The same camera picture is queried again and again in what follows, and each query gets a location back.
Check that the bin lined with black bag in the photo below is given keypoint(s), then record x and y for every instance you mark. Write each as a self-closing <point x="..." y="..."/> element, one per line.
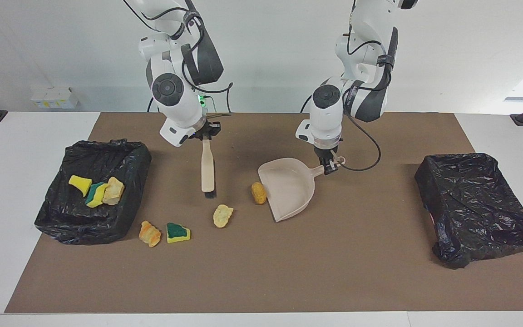
<point x="84" y="222"/>
<point x="470" y="209"/>

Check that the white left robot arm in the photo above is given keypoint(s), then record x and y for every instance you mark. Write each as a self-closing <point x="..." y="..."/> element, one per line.
<point x="325" y="122"/>

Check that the brown table mat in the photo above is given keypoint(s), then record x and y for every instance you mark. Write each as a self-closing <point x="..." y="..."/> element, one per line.
<point x="288" y="263"/>

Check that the small yellow sponge wedge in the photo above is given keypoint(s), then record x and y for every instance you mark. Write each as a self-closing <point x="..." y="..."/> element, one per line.
<point x="80" y="184"/>

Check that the green and yellow sponge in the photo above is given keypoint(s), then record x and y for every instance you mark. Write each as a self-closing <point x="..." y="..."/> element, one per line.
<point x="177" y="232"/>

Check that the pale bread chunk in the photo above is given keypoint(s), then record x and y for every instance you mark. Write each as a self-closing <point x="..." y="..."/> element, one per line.
<point x="113" y="190"/>

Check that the brown nugget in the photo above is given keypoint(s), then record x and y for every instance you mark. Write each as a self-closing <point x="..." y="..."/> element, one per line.
<point x="258" y="193"/>

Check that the beige brush with black bristles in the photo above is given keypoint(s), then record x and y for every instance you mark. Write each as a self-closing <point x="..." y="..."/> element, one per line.
<point x="207" y="168"/>

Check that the round pale cracker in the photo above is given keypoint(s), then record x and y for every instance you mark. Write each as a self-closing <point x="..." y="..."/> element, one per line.
<point x="222" y="216"/>

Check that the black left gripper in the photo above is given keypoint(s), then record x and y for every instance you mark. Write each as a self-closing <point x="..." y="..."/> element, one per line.
<point x="326" y="152"/>

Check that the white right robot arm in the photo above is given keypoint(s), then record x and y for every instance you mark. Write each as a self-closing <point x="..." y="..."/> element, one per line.
<point x="175" y="109"/>

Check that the orange striped croissant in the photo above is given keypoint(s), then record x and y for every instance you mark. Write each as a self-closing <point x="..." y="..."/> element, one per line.
<point x="149" y="234"/>

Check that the white wall boxes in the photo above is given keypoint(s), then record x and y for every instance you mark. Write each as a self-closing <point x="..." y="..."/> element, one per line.
<point x="55" y="97"/>

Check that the notched yellow sponge piece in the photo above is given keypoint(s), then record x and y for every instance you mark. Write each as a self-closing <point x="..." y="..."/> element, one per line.
<point x="94" y="195"/>

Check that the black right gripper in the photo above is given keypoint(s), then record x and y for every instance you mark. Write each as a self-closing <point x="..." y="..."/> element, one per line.
<point x="207" y="131"/>

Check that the beige plastic dustpan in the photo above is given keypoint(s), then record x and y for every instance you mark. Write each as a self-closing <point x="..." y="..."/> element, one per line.
<point x="288" y="186"/>

